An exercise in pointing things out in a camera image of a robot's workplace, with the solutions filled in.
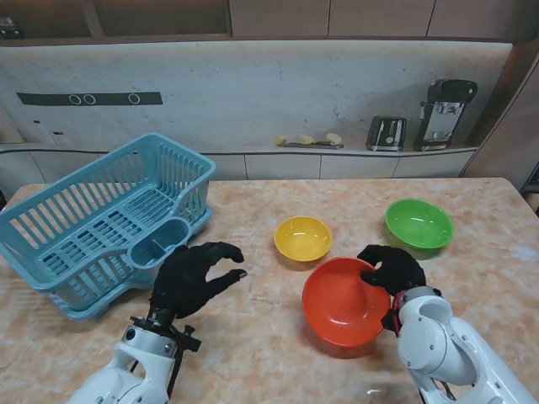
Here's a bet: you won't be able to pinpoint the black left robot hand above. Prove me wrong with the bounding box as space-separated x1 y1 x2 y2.
149 241 248 320

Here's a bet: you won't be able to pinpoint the green plastic bowl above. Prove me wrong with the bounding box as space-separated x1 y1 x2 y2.
384 198 455 250

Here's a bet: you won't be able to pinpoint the yellow plastic bowl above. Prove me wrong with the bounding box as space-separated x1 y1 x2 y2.
274 215 334 263

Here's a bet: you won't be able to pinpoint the red right wrist cable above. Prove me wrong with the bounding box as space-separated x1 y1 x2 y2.
389 292 405 338

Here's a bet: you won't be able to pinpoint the small dark shelf item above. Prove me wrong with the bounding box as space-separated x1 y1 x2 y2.
0 16 20 38

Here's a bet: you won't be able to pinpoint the light blue plastic dish rack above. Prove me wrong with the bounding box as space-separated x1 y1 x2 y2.
0 132 217 322

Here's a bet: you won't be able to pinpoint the wooden wall cabinets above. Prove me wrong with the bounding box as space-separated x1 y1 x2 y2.
0 0 539 43

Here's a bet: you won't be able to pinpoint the grey counter with drawers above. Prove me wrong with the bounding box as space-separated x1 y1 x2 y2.
0 142 481 186

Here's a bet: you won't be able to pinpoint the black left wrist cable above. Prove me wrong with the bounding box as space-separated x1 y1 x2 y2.
166 332 186 399

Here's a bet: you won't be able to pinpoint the dark furniture piece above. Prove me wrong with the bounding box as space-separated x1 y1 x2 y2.
520 162 539 211

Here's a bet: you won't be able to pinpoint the dark cutting board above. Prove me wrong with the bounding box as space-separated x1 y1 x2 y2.
282 141 344 149

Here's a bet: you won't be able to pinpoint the black wall socket rail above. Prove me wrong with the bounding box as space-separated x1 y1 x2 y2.
15 91 163 106

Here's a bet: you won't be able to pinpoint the black silver toaster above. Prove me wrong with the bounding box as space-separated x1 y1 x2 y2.
365 115 408 152

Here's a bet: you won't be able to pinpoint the black silver coffee machine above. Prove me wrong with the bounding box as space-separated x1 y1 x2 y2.
413 75 478 152

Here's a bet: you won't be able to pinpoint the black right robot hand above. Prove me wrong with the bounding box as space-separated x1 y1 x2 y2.
356 244 427 298

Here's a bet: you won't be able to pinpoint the orange plastic bowl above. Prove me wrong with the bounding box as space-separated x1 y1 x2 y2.
302 257 392 348

